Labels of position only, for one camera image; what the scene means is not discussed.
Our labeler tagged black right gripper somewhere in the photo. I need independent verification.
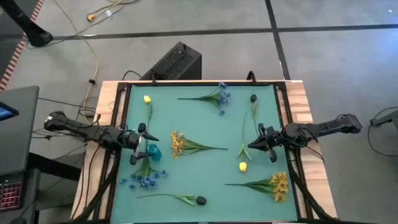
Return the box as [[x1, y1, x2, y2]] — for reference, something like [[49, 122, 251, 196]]
[[247, 123, 285, 164]]

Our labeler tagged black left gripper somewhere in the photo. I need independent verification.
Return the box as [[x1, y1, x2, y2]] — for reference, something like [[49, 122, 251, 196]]
[[121, 123, 160, 166]]

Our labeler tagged blue textured glass vase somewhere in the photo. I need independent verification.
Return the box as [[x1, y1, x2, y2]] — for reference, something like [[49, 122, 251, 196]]
[[146, 143, 163, 162]]

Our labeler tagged blue artificial flower bunch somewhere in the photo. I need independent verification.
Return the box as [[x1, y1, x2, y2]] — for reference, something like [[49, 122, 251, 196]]
[[119, 155, 169, 190], [177, 81, 231, 116]]

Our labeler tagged yellow artificial tulip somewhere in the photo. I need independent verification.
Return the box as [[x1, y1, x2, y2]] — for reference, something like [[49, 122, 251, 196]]
[[235, 112, 253, 174], [143, 95, 154, 133]]

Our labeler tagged yellow artificial blossom bunch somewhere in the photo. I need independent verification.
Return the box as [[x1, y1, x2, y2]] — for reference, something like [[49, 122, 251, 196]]
[[170, 129, 229, 159], [224, 172, 289, 203]]

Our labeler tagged dark purple artificial tulip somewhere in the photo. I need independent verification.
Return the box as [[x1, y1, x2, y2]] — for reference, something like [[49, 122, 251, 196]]
[[249, 93, 260, 135], [136, 193, 208, 207]]

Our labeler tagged green table mat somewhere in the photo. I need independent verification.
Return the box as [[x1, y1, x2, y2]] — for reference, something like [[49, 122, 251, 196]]
[[110, 84, 299, 223]]

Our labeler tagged black desk base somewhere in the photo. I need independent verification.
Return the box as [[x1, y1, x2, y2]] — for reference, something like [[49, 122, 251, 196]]
[[26, 151, 82, 182]]

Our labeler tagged black computer tower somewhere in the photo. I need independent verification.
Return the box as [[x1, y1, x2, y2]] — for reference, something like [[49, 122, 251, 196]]
[[140, 41, 203, 81]]

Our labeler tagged tablet screen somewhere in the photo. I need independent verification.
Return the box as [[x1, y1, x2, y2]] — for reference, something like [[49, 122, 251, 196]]
[[0, 101, 20, 122]]

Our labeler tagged backlit keyboard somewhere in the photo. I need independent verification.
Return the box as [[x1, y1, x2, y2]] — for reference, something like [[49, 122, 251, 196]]
[[0, 180, 24, 212]]

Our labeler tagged black stand leg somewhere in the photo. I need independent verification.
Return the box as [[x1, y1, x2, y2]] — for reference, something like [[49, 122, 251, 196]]
[[0, 0, 53, 48]]

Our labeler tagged black aluminium table frame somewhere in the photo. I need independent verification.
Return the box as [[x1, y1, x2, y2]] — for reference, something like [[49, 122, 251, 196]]
[[71, 79, 338, 224]]

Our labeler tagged yellow floor cable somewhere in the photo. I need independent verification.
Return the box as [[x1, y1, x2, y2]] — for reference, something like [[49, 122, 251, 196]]
[[52, 0, 100, 108]]

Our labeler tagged cable with yellow plug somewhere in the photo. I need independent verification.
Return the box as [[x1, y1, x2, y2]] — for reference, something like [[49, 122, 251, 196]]
[[86, 0, 141, 23]]

